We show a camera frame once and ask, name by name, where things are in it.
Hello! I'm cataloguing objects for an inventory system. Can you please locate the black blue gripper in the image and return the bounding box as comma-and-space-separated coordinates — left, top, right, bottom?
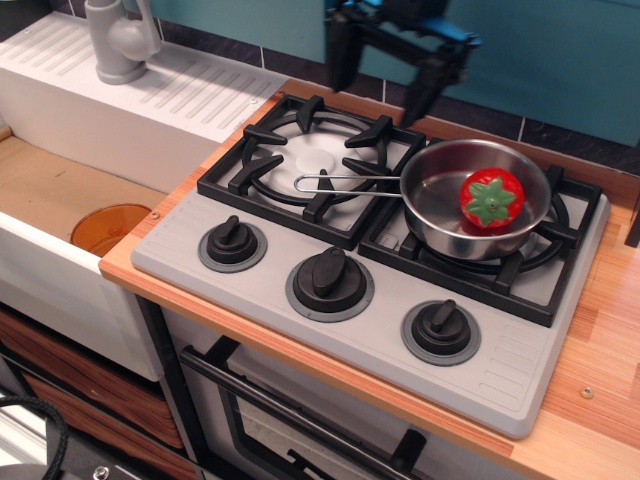
325, 1, 481, 126

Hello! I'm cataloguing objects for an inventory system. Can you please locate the small steel saucepan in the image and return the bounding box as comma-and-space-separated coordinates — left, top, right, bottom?
293, 138, 553, 262

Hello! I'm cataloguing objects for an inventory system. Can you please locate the red plastic toy strawberry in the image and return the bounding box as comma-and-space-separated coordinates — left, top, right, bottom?
459, 168, 525, 229

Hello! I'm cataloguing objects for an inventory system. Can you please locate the black middle stove knob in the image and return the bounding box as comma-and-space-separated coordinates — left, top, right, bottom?
285, 247, 375, 323

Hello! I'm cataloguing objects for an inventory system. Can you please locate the black stove knob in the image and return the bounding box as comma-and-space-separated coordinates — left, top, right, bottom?
401, 299, 481, 367
198, 215, 268, 274
285, 247, 375, 323

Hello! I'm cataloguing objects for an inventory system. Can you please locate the black left stove knob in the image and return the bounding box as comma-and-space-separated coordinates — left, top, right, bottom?
198, 215, 268, 274

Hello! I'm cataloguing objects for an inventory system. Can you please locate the grey toy stove top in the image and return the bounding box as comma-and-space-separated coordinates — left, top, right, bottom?
130, 92, 612, 441

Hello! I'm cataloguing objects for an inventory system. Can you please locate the black right stove knob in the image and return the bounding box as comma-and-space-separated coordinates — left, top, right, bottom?
401, 299, 481, 367

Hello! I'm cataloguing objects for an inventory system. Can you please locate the black left burner grate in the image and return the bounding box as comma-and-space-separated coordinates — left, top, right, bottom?
197, 94, 426, 250

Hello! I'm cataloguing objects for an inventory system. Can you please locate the black burner grate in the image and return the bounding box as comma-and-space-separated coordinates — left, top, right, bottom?
359, 165, 610, 327
197, 94, 426, 250

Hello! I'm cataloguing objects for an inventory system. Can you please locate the black right burner grate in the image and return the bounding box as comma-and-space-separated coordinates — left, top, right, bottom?
359, 165, 610, 327

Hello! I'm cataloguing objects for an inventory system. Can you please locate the grey toy faucet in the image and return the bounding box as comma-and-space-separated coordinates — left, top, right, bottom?
84, 0, 162, 85

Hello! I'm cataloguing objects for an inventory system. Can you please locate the white toy sink unit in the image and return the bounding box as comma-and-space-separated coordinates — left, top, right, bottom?
1, 13, 285, 381

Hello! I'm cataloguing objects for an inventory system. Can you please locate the toy oven door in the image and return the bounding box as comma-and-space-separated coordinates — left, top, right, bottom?
179, 337, 519, 479

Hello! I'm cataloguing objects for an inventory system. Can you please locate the wood grain drawer front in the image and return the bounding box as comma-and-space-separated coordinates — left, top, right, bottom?
1, 305, 198, 479

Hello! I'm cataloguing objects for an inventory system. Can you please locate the black braided cable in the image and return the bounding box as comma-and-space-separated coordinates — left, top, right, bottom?
0, 395, 70, 480

